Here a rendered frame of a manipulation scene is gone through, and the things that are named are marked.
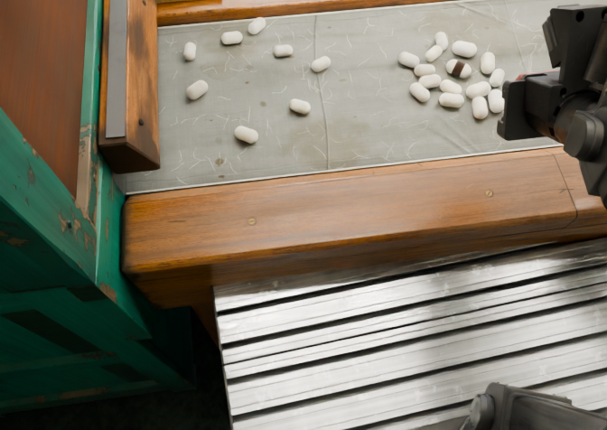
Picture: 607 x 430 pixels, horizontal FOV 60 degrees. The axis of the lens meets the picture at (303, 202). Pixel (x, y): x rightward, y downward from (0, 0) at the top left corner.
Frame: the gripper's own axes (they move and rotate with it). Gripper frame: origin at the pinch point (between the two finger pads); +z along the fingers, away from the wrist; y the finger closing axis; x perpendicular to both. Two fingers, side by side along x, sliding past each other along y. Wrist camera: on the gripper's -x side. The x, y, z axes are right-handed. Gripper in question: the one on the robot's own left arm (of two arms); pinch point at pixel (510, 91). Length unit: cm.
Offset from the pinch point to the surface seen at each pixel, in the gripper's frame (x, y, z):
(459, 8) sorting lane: -8.0, -4.0, 27.7
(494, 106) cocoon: 4.5, -2.9, 10.2
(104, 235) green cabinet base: 10, 51, -6
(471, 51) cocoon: -2.4, -2.4, 18.2
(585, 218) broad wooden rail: 17.0, -9.8, -3.9
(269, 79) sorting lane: -0.8, 29.1, 19.1
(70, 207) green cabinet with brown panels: 3, 51, -14
